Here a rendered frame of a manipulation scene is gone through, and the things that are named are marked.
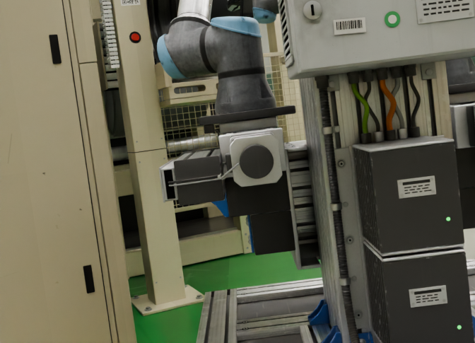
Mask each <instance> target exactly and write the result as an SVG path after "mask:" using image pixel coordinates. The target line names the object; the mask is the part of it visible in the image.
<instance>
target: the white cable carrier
mask: <svg viewBox="0 0 475 343"><path fill-rule="evenodd" d="M99 3H100V7H102V8H101V9H100V11H101V12H102V13H101V16H102V17H101V18H102V20H103V21H102V24H104V25H103V28H104V29H103V32H104V39H105V41H107V42H105V44H106V45H107V46H105V47H106V49H108V50H106V53H109V54H107V57H109V58H107V60H108V61H109V62H108V66H109V67H108V68H109V70H110V69H117V68H119V66H120V65H121V64H120V62H119V60H116V59H119V58H118V56H116V55H118V52H116V51H117V47H116V46H117V44H116V43H115V42H116V40H114V39H115V35H114V34H115V31H113V30H114V29H115V27H112V26H113V25H114V23H112V21H113V18H112V17H113V16H112V14H111V13H112V10H110V9H111V8H112V4H111V2H110V0H99Z"/></svg>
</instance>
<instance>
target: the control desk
mask: <svg viewBox="0 0 475 343"><path fill-rule="evenodd" d="M96 62H97V57H96V51H95V42H94V37H93V27H92V22H91V17H90V7H89V2H88V0H0V343H137V341H136V331H135V326H134V316H133V311H132V306H131V296H130V291H129V282H128V276H127V267H126V262H125V256H124V246H123V241H122V232H121V226H120V221H119V212H118V206H117V197H116V192H115V182H114V177H113V172H112V162H111V157H110V147H109V142H108V137H107V127H106V122H105V113H104V107H103V102H102V93H101V87H100V78H99V73H98V64H97V63H96Z"/></svg>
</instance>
